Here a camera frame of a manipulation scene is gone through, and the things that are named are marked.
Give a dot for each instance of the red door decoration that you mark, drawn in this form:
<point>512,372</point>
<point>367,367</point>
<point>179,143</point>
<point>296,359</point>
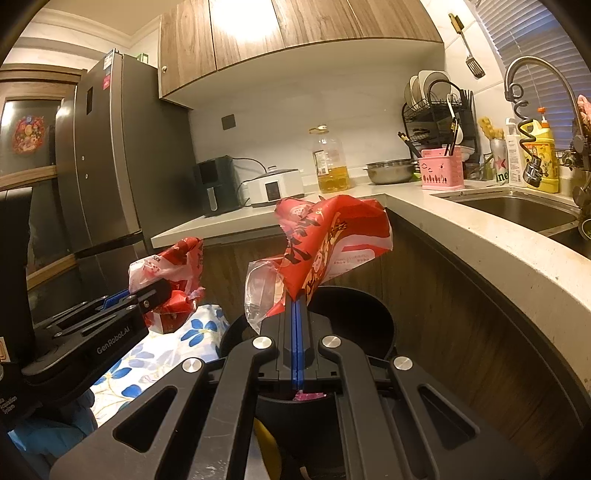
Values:
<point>28,134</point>

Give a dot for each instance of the metal slotted spatula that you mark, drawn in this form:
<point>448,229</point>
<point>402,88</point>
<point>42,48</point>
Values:
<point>474,67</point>

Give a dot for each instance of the green beer can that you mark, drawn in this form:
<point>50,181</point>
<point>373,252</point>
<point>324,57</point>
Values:
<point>498,166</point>

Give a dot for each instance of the white stone countertop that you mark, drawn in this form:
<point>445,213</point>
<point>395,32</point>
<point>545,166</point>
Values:
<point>461,230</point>

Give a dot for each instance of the stainless steel bowl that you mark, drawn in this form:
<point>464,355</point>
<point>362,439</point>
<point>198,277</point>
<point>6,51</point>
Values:
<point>390,170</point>

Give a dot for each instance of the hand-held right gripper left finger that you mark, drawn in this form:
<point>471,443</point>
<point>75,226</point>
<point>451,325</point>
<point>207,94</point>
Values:
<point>288,355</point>

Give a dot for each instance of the wooden glass sliding door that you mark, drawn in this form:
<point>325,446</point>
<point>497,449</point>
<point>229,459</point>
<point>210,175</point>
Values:
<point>27,177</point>

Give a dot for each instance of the blue floral tablecloth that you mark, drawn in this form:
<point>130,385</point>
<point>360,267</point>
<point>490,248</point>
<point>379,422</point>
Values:
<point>138,364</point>

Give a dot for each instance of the person's left hand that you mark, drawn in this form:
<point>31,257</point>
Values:
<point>55,434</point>

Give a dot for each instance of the steel kitchen faucet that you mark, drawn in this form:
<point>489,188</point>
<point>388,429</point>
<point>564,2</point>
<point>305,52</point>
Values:
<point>531,62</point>

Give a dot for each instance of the dark wall socket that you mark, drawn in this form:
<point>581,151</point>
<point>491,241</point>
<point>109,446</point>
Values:
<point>229,122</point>

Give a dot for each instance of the black trash bin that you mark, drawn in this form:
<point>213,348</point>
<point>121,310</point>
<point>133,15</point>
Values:
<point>360,309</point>

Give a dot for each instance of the wooden base cabinet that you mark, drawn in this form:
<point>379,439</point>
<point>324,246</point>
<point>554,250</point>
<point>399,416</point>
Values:
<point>461,332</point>

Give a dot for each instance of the large red plastic bag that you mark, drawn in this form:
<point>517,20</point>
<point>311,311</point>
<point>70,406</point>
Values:
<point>323,230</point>

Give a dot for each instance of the white plate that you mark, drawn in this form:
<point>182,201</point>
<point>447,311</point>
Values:
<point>434,85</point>
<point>412,92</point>

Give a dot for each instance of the small red plastic bag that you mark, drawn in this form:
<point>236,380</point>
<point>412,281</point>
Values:
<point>180,258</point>

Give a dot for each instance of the dark grey refrigerator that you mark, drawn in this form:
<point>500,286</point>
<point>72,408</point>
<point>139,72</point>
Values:
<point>129,161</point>

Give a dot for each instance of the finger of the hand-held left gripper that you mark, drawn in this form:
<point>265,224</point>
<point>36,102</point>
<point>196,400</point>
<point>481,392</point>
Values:
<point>157,295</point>
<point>120,297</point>

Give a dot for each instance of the window blinds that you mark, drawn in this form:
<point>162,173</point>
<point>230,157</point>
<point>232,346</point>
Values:
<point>531,27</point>

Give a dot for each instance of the yellow wrapper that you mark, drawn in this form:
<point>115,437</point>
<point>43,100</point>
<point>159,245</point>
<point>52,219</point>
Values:
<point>268,452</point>

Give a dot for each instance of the yellow detergent bottle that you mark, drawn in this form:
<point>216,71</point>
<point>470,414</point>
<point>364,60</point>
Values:
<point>547,157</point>

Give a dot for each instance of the stainless steel sink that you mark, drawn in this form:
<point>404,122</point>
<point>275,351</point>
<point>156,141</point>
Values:
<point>517,210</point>

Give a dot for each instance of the black dish rack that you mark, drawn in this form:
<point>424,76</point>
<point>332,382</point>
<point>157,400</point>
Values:
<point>468,120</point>

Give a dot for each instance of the wooden wall cabinet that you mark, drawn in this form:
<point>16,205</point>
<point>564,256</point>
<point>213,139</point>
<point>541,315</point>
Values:
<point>300,32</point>

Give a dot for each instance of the white electric cooker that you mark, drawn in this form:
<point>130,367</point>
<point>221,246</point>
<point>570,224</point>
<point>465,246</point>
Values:
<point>272,187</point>

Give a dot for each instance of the pink utensil holder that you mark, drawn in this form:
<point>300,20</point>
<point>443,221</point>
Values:
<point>441,173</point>

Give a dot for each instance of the cooking oil bottle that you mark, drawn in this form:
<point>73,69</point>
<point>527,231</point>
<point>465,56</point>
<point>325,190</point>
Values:
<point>330,170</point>

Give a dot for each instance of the black air fryer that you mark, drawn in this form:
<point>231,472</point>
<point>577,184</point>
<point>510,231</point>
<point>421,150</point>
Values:
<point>214,184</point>

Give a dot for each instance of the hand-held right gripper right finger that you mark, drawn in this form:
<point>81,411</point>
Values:
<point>307,355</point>

